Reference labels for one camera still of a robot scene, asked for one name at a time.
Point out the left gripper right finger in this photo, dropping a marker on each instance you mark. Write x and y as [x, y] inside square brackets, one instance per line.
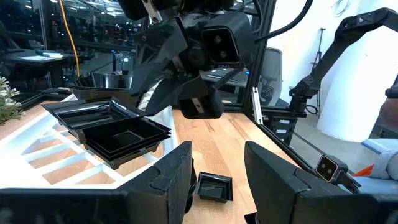
[273, 189]

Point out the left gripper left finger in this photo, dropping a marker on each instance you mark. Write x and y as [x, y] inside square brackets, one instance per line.
[164, 186]

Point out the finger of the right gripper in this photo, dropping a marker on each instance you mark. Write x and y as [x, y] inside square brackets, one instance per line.
[186, 93]
[155, 56]

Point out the small square black plate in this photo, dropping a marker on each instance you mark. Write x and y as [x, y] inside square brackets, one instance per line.
[136, 155]
[124, 137]

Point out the wavy square black plate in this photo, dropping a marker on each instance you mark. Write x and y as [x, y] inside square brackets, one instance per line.
[214, 186]
[87, 113]

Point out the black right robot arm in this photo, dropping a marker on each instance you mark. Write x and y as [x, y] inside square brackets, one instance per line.
[133, 7]

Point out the black control box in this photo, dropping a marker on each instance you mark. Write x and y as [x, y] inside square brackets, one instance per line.
[281, 127]

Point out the silver metal strip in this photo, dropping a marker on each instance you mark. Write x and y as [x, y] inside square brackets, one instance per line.
[257, 104]

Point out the grey mesh office chair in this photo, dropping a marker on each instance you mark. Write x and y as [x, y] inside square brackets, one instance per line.
[273, 77]

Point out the orange triangular object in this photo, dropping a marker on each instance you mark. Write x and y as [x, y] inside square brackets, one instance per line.
[364, 171]

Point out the black tripod stand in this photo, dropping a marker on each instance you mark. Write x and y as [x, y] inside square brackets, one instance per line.
[321, 37]

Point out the artificial green potted plant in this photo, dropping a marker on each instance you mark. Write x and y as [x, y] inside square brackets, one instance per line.
[6, 102]

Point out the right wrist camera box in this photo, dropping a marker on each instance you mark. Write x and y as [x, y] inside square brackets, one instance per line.
[227, 43]

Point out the small black depth camera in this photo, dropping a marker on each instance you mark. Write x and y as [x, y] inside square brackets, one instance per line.
[326, 168]

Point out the black aluminium table frame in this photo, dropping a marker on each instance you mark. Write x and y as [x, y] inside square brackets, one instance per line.
[261, 62]

